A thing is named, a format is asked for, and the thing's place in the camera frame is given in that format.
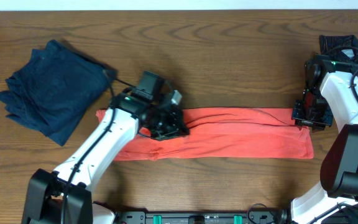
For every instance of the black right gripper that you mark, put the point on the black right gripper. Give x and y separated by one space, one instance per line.
317 125

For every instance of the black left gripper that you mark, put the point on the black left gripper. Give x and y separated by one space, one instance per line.
176 121

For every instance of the red soccer t-shirt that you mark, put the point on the red soccer t-shirt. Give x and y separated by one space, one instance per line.
227 132

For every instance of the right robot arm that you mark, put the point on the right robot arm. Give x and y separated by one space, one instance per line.
330 96

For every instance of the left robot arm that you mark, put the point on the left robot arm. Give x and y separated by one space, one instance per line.
65 194

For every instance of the black patterned garment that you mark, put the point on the black patterned garment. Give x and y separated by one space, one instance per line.
329 43

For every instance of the folded navy blue shirt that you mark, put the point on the folded navy blue shirt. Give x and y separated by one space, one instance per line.
51 93

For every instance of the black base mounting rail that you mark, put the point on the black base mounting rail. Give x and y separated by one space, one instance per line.
256 214

